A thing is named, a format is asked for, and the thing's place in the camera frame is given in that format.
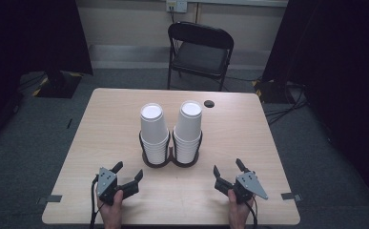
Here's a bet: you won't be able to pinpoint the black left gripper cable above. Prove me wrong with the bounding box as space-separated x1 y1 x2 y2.
89 175 101 229

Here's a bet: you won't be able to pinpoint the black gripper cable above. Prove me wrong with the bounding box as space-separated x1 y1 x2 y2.
89 175 101 229
243 197 258 229

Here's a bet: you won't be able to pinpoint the person's right hand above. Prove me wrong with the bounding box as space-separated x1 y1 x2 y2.
227 189 256 229

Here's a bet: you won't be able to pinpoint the black folding chair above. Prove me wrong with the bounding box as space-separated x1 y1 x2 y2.
167 21 236 93

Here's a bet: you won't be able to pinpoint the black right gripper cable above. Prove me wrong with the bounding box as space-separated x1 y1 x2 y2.
243 197 258 229

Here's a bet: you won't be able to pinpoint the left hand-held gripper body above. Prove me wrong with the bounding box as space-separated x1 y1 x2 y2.
95 167 119 206

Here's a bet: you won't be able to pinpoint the black floor cables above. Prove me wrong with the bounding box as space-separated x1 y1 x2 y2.
263 81 309 126

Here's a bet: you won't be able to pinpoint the white wall socket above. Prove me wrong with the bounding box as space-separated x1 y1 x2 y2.
165 0 189 14

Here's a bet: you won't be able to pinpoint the person's left hand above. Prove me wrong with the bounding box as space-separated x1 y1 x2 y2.
95 189 125 229

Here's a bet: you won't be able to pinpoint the black curtain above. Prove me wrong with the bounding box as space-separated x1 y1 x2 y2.
0 0 94 154
261 0 369 204

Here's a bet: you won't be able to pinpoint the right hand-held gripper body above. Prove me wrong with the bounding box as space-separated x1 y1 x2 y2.
232 171 269 205

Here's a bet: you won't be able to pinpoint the stack of white paper cups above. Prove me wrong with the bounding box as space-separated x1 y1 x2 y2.
139 102 171 166
172 100 203 165

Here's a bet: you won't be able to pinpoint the black stand base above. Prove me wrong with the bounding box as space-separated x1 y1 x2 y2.
32 70 83 99
252 78 289 105

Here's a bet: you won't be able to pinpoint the black double cup holder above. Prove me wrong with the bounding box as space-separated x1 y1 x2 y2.
138 128 204 169

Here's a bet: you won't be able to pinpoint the grey tape strip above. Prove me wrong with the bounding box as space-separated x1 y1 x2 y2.
36 194 63 205
280 192 303 203

